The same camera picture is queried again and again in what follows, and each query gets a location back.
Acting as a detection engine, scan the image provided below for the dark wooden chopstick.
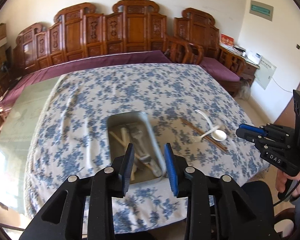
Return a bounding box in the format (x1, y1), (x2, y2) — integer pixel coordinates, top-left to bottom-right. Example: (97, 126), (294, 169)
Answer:
(180, 118), (228, 152)

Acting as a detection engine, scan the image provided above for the white soup spoon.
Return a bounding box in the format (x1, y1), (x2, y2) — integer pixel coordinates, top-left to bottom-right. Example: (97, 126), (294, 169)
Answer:
(201, 125), (227, 141)

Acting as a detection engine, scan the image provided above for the metal rectangular tray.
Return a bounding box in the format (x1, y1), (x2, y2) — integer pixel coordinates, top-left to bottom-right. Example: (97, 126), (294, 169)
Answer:
(107, 111), (166, 185)

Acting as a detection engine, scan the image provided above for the metal fork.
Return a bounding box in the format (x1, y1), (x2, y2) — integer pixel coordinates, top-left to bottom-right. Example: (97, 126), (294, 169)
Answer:
(129, 126), (162, 177)

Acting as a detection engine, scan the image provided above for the white curved spoon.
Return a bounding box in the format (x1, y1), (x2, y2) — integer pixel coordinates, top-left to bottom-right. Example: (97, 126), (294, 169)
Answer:
(195, 109), (213, 128)

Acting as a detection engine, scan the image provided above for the large white spoon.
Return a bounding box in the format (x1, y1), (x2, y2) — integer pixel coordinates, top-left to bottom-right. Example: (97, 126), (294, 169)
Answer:
(120, 127), (137, 181)

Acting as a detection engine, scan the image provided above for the white plastic fork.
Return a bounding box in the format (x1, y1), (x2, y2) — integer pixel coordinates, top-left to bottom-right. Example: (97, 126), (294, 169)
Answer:
(191, 136), (203, 142)

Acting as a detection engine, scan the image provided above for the person's right hand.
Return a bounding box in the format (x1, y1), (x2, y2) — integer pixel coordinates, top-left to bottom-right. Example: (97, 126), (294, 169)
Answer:
(275, 169), (300, 202)

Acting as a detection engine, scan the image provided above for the wooden side table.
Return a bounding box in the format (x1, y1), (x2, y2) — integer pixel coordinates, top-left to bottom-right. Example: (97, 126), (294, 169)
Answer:
(217, 44), (258, 86)

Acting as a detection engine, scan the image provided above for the blue floral tablecloth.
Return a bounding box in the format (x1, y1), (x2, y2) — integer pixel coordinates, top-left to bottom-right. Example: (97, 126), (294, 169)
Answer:
(24, 63), (268, 218)

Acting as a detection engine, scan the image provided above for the purple seat cushion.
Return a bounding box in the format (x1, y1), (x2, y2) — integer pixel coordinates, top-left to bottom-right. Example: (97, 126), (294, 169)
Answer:
(199, 57), (240, 82)

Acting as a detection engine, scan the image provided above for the red box on side table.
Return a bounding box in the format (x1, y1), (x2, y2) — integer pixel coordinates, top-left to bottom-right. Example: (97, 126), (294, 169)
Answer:
(220, 33), (234, 46)

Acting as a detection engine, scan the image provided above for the carved wooden armchair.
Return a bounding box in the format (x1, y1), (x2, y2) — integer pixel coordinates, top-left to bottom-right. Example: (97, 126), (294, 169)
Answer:
(173, 8), (241, 97)

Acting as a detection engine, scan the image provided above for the purple bench cushion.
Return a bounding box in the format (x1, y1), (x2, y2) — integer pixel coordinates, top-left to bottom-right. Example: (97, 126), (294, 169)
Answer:
(0, 50), (172, 108)

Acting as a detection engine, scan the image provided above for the carved wooden bench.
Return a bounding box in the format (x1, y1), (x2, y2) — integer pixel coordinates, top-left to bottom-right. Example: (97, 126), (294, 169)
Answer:
(12, 0), (206, 73)

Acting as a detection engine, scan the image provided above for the black cable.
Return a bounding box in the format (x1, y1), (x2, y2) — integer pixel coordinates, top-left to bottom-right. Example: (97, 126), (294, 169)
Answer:
(272, 164), (300, 207)

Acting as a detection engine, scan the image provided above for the white wall panel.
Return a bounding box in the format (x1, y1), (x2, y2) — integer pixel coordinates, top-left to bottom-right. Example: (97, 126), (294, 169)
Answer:
(255, 57), (276, 90)

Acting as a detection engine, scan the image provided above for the green wall sign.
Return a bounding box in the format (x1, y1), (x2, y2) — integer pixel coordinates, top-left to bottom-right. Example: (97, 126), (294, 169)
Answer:
(249, 0), (274, 21)

